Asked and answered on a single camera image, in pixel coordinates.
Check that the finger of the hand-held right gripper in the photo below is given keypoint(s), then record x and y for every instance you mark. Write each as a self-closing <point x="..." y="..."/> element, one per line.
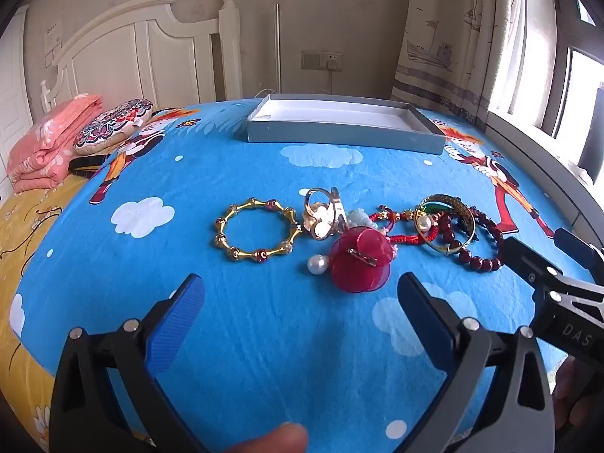
<point x="575" y="250"/>
<point x="526" y="259"/>

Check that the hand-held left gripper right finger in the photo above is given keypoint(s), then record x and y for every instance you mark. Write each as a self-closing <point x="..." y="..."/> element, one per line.
<point x="424" y="323"/>

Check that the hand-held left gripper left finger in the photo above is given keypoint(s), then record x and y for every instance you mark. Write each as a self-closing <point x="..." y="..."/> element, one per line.
<point x="179" y="323"/>

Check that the red flower brooch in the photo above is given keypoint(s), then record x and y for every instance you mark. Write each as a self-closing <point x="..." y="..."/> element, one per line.
<point x="358" y="264"/>

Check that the gold bamboo-shaped bangle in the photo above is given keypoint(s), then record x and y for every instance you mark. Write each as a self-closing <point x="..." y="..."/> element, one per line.
<point x="255" y="255"/>

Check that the jade pendant with pink knot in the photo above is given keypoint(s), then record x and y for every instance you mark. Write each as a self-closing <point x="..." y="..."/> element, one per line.
<point x="356" y="217"/>

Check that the grey shallow cardboard box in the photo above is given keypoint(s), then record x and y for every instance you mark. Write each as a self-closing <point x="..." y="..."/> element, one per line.
<point x="330" y="134"/>

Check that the person's right hand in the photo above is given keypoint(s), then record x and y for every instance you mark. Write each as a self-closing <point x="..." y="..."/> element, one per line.
<point x="566" y="387"/>

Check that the person's left hand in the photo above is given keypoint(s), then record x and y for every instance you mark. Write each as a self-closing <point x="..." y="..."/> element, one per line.
<point x="273" y="441"/>

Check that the blue printed blanket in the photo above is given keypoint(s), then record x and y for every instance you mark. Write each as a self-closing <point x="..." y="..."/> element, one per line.
<point x="264" y="321"/>

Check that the window ledge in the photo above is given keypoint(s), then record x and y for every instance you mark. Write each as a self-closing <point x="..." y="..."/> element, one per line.
<point x="528" y="151"/>

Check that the yellow bedsheet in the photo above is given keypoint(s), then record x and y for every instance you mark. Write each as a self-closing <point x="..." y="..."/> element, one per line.
<point x="23" y="245"/>

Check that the black cloth item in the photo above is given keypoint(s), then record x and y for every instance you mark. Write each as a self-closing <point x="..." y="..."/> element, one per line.
<point x="82" y="165"/>

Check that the round patterned cushion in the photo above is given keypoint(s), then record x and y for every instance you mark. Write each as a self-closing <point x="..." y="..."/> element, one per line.
<point x="111" y="125"/>

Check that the pink folded quilt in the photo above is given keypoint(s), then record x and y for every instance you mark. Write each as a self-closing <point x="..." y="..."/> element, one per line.
<point x="52" y="141"/>

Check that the ship print curtain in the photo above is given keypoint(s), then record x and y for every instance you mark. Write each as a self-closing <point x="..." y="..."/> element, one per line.
<point x="443" y="33"/>

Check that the white wooden headboard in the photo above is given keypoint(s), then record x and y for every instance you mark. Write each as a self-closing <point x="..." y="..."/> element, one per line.
<point x="118" y="56"/>

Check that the white charger plug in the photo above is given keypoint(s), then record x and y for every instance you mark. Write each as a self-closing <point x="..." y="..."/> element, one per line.
<point x="333" y="63"/>

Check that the white wardrobe door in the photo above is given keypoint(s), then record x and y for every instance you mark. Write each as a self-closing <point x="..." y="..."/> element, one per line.
<point x="12" y="104"/>

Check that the dark window frame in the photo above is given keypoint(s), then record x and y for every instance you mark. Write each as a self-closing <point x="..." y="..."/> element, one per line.
<point x="561" y="71"/>

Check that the wall socket panel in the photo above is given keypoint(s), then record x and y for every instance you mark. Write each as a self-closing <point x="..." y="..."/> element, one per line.
<point x="311" y="60"/>

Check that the paper wall notice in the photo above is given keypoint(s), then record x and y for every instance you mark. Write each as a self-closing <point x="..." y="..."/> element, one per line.
<point x="53" y="45"/>

